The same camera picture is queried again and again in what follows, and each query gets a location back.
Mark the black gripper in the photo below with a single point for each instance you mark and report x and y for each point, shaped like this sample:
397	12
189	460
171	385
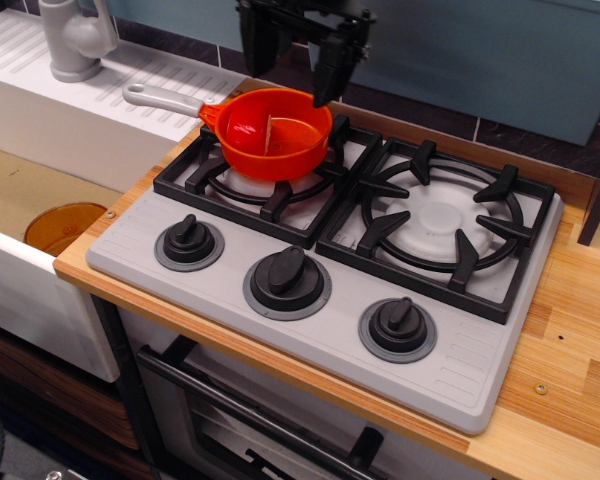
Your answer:
340	27

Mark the red cup in pot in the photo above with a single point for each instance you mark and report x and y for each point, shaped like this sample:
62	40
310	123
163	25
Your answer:
249	128

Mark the black left burner grate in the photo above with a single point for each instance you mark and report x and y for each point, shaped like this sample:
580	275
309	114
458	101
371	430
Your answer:
294	211

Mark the black burner grate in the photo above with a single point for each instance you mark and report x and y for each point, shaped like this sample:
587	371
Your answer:
470	236
294	211

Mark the grey toy faucet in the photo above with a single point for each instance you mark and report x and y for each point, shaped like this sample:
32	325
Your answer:
77	43

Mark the black left stove knob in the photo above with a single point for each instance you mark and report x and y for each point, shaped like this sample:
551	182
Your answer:
189	245

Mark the black stove knob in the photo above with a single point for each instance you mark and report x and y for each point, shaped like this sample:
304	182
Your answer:
288	285
397	330
189	245

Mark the black right burner grate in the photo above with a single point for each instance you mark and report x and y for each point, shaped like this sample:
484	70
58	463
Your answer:
470	236

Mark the black middle stove knob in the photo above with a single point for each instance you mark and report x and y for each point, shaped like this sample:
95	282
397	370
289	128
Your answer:
288	285

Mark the grey toy stove top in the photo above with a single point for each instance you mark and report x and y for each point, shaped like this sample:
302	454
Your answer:
457	383

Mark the teal cabinet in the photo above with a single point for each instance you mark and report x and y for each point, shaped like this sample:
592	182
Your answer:
531	65

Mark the white toy sink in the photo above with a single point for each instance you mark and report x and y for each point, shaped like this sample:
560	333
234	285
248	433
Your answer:
69	142

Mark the black right stove knob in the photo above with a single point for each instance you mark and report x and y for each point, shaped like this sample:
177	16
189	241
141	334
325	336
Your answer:
397	330

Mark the orange pot with grey handle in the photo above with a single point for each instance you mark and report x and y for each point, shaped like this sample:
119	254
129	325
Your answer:
299	135

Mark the oven door with black handle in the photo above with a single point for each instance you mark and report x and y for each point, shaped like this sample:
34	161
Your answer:
236	422

